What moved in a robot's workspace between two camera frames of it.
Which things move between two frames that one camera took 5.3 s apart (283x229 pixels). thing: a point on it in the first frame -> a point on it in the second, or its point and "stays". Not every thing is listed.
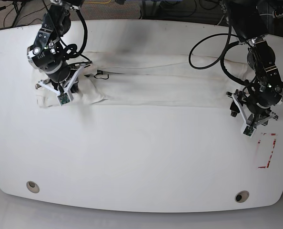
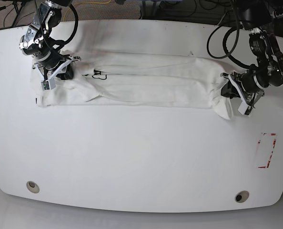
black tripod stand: (17, 12) stays
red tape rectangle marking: (272, 150) stays
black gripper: (259, 105) -> (252, 81)
